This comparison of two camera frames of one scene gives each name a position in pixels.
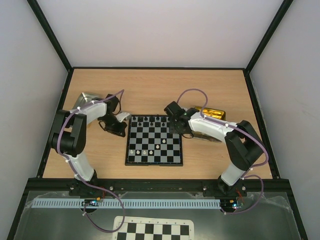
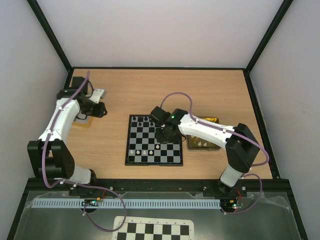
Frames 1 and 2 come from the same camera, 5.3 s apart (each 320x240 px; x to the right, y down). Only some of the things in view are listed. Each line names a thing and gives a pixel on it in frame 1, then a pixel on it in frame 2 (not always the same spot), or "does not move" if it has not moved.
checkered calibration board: [146, 228] does not move
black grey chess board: [150, 142] does not move
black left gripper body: [111, 126] -> [90, 111]
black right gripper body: [178, 127] -> [163, 133]
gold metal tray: [214, 113] -> [196, 143]
